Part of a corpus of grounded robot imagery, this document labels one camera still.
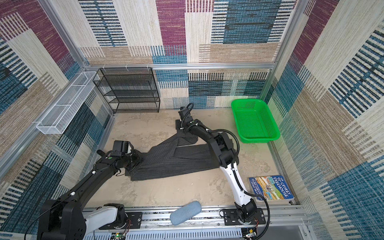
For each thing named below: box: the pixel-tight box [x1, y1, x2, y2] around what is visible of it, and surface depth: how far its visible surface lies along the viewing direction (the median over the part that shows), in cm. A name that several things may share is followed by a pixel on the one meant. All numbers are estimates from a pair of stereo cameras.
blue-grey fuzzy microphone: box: [170, 200, 202, 226], surface depth 75 cm
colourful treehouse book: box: [248, 175, 295, 201], surface depth 82 cm
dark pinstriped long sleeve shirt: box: [125, 120, 220, 181], surface depth 93 cm
